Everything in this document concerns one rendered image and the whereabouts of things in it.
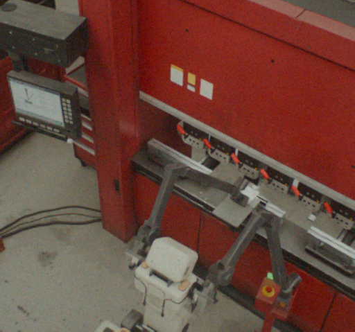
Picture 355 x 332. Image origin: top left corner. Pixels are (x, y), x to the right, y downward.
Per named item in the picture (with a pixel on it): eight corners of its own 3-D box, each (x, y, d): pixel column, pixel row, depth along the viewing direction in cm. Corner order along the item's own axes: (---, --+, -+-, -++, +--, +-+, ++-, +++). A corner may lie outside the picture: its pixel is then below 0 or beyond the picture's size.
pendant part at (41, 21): (12, 131, 373) (-17, 16, 313) (32, 109, 389) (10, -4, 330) (79, 154, 360) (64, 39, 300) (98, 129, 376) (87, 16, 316)
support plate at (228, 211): (211, 213, 342) (211, 212, 341) (235, 188, 357) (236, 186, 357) (236, 228, 335) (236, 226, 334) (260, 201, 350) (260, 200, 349)
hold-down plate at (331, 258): (304, 250, 339) (305, 247, 337) (308, 244, 342) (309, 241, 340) (351, 276, 326) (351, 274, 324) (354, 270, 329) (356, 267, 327)
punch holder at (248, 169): (234, 169, 343) (237, 150, 331) (242, 161, 348) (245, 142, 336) (256, 181, 337) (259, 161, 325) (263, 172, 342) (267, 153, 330)
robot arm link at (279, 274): (258, 214, 294) (271, 220, 285) (266, 209, 296) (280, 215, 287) (271, 283, 309) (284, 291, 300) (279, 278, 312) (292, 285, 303)
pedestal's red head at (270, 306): (252, 308, 335) (256, 291, 322) (262, 287, 345) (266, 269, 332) (285, 321, 329) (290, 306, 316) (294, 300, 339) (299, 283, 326)
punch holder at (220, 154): (207, 154, 351) (209, 135, 340) (215, 147, 356) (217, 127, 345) (227, 166, 345) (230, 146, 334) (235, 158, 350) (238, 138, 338)
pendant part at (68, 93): (16, 120, 360) (5, 74, 334) (26, 109, 367) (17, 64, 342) (78, 141, 348) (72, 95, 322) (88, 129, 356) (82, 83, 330)
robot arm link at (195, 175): (172, 170, 304) (184, 176, 296) (176, 161, 304) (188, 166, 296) (224, 190, 332) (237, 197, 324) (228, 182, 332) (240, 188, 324)
